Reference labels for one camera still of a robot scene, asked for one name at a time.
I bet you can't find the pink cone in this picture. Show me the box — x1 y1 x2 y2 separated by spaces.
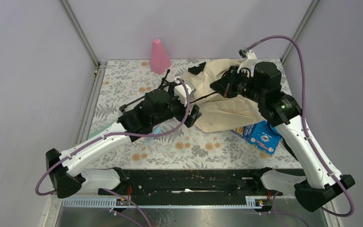
150 39 171 74

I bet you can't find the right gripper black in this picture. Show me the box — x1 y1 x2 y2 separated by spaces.
210 65 265 104

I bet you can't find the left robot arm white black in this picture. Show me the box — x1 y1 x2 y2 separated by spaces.
42 85 202 199

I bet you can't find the mint green tube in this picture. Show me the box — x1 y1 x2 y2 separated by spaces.
88 123 112 139

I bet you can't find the cream canvas backpack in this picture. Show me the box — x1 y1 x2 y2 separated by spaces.
181 59 265 133

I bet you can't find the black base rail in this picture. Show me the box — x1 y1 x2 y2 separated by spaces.
112 169 275 206

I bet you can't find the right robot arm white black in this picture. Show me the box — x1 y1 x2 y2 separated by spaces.
210 61 355 212

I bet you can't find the blue Treehouse book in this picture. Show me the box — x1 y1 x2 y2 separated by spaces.
230 124 257 140

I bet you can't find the blue highlighter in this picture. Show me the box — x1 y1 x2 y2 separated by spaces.
143 125 162 146

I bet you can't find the blue round-logo book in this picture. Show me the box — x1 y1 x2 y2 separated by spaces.
247 121 282 155

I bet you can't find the black folding tripod stand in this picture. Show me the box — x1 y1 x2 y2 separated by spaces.
119 69 171 113

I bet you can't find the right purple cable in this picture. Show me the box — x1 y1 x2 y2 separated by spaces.
238 35 355 218

